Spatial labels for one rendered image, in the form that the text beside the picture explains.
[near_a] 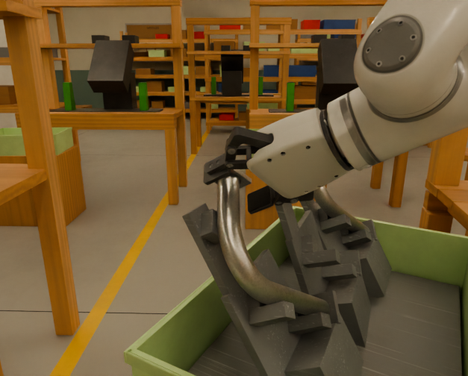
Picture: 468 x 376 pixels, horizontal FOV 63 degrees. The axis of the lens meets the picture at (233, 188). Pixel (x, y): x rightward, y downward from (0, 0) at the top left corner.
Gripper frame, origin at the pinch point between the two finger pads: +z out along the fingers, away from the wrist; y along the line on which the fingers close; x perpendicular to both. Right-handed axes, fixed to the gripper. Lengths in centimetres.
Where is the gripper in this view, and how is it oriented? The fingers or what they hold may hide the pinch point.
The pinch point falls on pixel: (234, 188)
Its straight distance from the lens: 51.0
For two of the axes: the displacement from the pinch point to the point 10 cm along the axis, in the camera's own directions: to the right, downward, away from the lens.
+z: -7.8, 3.6, 5.1
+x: 0.1, 8.2, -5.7
